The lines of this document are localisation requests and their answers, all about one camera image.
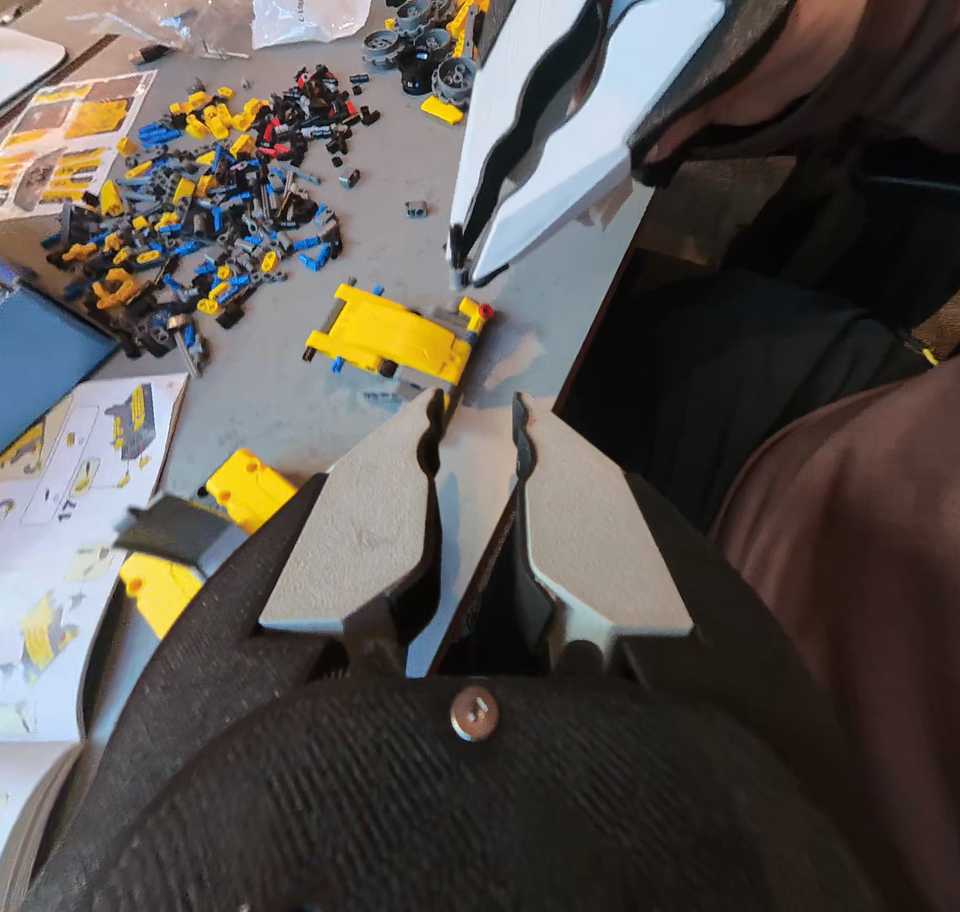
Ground grey desk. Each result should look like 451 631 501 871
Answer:
0 0 657 778

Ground grey connector with black pins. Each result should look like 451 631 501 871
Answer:
447 222 477 291

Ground clear plastic bag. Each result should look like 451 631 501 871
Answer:
67 0 260 58

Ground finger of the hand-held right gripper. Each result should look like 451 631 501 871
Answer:
447 0 600 268
461 0 729 288

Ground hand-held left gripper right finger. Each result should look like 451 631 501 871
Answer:
512 391 695 663

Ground black yellow toy base assembly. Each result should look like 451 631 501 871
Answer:
112 447 301 639

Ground blue cardboard box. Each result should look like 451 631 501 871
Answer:
0 263 121 452

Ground person's black trousers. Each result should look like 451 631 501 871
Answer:
562 252 931 531

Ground white rounded tray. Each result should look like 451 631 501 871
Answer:
0 27 67 107

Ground yellow printed sticker sheet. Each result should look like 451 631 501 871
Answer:
0 68 159 222

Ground yellow grey toy hood assembly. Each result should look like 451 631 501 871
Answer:
302 281 498 388

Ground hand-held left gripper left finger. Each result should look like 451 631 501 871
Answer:
258 386 445 649

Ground plastic bag with white label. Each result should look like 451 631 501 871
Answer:
251 0 376 51

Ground pile of small loose bricks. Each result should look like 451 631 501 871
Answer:
41 65 384 377

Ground person's right hand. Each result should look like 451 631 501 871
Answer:
648 5 822 171

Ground open instruction booklet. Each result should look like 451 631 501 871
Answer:
0 372 189 912

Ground heap of wheels and beams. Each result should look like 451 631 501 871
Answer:
362 0 502 126

